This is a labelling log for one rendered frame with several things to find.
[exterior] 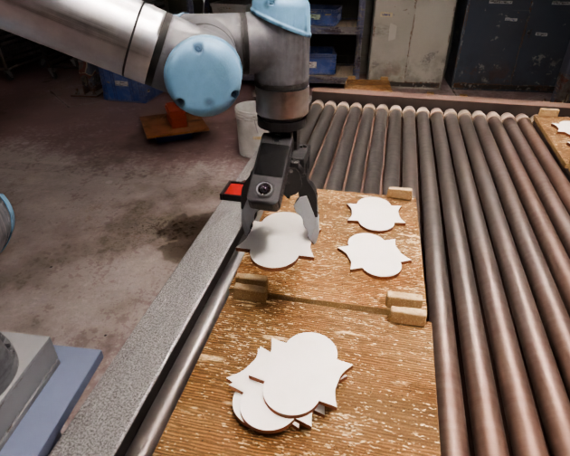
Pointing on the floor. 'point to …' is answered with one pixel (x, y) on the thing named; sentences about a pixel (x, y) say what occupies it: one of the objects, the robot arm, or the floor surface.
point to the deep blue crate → (125, 89)
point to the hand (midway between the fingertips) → (279, 238)
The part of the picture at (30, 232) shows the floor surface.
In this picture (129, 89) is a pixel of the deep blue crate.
